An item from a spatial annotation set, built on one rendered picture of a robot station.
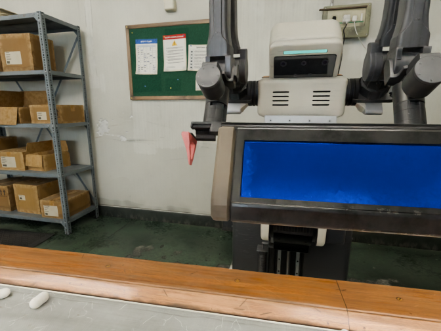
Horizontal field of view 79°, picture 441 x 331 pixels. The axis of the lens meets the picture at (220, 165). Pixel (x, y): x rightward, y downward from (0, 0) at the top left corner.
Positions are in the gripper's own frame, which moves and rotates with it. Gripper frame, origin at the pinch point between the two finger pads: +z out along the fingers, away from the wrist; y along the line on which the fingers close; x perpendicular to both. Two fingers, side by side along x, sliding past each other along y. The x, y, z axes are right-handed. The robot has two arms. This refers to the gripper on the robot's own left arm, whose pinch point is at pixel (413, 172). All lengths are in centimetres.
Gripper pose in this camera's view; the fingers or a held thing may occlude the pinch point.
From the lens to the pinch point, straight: 67.0
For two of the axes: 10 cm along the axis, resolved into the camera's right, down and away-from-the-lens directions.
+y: 9.7, 0.5, -2.3
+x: 2.1, 2.6, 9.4
